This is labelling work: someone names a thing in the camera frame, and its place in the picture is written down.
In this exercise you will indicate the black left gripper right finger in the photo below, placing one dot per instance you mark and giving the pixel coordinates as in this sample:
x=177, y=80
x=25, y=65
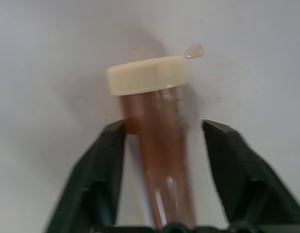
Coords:
x=249, y=184

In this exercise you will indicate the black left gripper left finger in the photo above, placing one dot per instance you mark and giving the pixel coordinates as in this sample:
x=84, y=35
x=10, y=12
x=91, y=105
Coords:
x=91, y=184

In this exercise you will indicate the brown test tube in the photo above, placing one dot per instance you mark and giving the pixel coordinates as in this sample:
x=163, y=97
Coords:
x=162, y=136

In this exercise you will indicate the small liquid droplet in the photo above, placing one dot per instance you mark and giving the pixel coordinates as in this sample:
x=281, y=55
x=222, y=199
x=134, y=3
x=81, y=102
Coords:
x=194, y=51

